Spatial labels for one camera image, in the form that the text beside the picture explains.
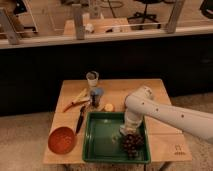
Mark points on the green plastic tray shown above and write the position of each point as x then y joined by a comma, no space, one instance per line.
103,140

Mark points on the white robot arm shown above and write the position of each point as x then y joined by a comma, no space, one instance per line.
140,103

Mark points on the black handled knife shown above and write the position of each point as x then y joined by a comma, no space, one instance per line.
80,119

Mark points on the dark purple grape bunch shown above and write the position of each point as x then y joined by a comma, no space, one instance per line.
131,144

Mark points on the wooden side table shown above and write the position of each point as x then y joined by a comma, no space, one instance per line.
99,26

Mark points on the blue capped dark bottle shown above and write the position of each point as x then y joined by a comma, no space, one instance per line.
96,94

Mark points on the black office chair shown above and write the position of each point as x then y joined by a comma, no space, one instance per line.
145,15

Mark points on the red bowl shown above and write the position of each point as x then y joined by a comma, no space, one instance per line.
62,140

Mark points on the yellow lemon half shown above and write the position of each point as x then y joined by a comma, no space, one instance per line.
109,107

